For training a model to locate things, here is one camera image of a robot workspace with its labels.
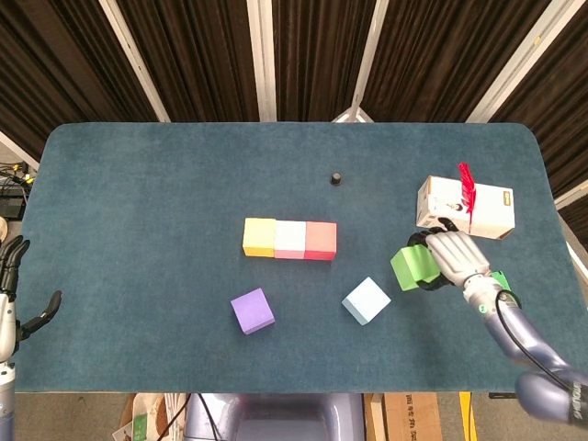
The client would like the white frame beam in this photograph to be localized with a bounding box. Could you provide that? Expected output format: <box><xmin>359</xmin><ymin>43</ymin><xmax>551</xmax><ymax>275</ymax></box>
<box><xmin>0</xmin><ymin>130</ymin><xmax>41</xmax><ymax>172</ymax></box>
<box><xmin>553</xmin><ymin>182</ymin><xmax>588</xmax><ymax>211</ymax></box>

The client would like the light blue foam cube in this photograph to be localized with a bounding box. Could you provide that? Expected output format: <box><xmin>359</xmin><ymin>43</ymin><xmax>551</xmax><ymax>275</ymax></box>
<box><xmin>341</xmin><ymin>276</ymin><xmax>392</xmax><ymax>327</ymax></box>

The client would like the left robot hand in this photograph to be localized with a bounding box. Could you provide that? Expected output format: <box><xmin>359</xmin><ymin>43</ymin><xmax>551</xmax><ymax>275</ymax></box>
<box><xmin>0</xmin><ymin>234</ymin><xmax>63</xmax><ymax>362</ymax></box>

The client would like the black device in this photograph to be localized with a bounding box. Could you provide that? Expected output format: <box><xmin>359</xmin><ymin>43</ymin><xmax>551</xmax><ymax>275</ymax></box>
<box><xmin>0</xmin><ymin>196</ymin><xmax>27</xmax><ymax>220</ymax></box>

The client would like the purple foam cube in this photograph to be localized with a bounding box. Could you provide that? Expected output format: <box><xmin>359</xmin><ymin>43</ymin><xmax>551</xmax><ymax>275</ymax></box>
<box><xmin>230</xmin><ymin>288</ymin><xmax>277</xmax><ymax>336</ymax></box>

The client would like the white frame post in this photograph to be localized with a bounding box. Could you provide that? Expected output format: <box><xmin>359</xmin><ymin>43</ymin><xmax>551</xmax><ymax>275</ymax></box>
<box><xmin>330</xmin><ymin>0</ymin><xmax>391</xmax><ymax>124</ymax></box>
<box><xmin>246</xmin><ymin>0</ymin><xmax>277</xmax><ymax>123</ymax></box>
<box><xmin>98</xmin><ymin>0</ymin><xmax>171</xmax><ymax>123</ymax></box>
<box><xmin>466</xmin><ymin>0</ymin><xmax>569</xmax><ymax>124</ymax></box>

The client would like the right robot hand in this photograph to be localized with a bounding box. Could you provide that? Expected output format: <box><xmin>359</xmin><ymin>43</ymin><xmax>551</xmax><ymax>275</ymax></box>
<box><xmin>407</xmin><ymin>219</ymin><xmax>492</xmax><ymax>293</ymax></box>

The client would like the brown cardboard box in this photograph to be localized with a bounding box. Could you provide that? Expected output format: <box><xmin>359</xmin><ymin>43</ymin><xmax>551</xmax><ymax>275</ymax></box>
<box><xmin>383</xmin><ymin>392</ymin><xmax>443</xmax><ymax>441</ymax></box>

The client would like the yellow foam cube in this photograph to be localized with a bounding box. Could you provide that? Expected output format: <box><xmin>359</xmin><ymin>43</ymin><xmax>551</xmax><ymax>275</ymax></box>
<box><xmin>242</xmin><ymin>217</ymin><xmax>278</xmax><ymax>258</ymax></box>

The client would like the printed paper bag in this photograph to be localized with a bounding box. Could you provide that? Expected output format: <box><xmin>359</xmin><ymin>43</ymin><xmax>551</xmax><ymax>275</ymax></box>
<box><xmin>111</xmin><ymin>392</ymin><xmax>189</xmax><ymax>441</ymax></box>

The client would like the green foam cube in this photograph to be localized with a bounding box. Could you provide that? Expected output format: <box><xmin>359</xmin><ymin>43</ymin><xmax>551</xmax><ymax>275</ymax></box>
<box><xmin>390</xmin><ymin>243</ymin><xmax>442</xmax><ymax>292</ymax></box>

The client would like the wooden plank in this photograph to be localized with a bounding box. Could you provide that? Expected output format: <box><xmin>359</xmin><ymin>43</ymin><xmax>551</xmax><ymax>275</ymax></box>
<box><xmin>364</xmin><ymin>393</ymin><xmax>386</xmax><ymax>441</ymax></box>

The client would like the yellow strip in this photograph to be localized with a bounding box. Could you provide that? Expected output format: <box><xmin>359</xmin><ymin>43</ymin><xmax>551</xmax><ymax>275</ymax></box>
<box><xmin>458</xmin><ymin>390</ymin><xmax>477</xmax><ymax>441</ymax></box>

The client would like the blue-grey robot torso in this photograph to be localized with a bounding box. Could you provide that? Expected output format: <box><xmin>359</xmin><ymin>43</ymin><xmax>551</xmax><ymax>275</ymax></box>
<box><xmin>183</xmin><ymin>392</ymin><xmax>367</xmax><ymax>441</ymax></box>

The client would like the dark brown curtain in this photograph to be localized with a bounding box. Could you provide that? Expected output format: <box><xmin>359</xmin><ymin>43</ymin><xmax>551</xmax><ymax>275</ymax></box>
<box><xmin>0</xmin><ymin>0</ymin><xmax>588</xmax><ymax>240</ymax></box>

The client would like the pink foam cube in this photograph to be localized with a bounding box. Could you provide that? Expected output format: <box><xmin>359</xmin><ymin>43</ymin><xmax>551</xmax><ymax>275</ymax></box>
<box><xmin>274</xmin><ymin>220</ymin><xmax>308</xmax><ymax>261</ymax></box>

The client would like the red foam cube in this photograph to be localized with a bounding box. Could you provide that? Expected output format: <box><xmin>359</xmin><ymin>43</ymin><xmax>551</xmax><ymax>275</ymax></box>
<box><xmin>303</xmin><ymin>220</ymin><xmax>338</xmax><ymax>262</ymax></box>

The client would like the teal felt table cover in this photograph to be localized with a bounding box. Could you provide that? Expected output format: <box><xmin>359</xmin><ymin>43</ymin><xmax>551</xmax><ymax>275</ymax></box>
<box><xmin>16</xmin><ymin>121</ymin><xmax>575</xmax><ymax>395</ymax></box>

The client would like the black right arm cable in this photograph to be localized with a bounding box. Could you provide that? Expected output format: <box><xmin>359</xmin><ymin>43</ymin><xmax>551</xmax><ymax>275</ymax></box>
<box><xmin>494</xmin><ymin>291</ymin><xmax>575</xmax><ymax>391</ymax></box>

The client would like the yellow and black cable bundle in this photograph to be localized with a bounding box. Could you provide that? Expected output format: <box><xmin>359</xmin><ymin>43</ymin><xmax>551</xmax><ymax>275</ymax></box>
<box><xmin>0</xmin><ymin>160</ymin><xmax>36</xmax><ymax>190</ymax></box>

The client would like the black torso cable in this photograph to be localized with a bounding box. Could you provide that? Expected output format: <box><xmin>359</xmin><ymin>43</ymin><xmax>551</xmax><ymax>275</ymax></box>
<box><xmin>197</xmin><ymin>392</ymin><xmax>221</xmax><ymax>441</ymax></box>

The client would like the white printed cardboard box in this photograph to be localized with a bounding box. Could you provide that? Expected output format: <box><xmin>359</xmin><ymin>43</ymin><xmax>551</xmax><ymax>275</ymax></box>
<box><xmin>415</xmin><ymin>175</ymin><xmax>516</xmax><ymax>242</ymax></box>

